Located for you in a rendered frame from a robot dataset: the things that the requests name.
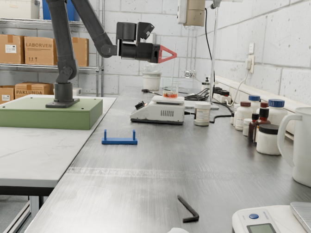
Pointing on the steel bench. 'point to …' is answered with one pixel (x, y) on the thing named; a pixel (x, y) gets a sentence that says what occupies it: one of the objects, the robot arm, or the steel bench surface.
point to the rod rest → (119, 139)
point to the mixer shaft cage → (191, 58)
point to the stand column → (213, 55)
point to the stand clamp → (220, 2)
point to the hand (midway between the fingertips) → (174, 55)
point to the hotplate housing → (160, 113)
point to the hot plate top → (168, 100)
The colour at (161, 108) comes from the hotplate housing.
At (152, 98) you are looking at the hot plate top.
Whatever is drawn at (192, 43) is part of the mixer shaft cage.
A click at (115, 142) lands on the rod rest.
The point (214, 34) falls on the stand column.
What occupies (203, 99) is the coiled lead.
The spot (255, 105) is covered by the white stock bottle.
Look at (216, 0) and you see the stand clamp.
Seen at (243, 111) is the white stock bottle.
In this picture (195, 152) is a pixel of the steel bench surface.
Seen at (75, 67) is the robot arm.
